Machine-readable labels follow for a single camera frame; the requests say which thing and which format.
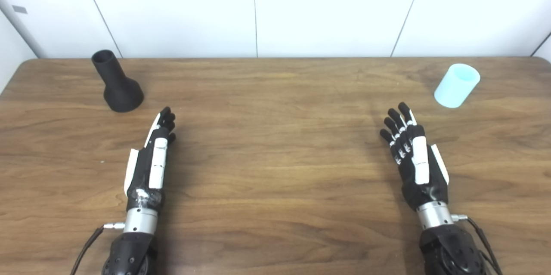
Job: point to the small gray wall label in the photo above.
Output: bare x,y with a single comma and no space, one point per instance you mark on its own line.
20,9

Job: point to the black flared nozzle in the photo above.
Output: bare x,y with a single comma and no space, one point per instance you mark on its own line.
118,90

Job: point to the gray wall corner post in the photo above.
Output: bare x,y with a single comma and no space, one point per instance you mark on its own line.
21,25

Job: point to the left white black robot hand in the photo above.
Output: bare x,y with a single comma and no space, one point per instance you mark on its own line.
146,167

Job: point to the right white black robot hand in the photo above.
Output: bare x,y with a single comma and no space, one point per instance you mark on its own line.
419,167

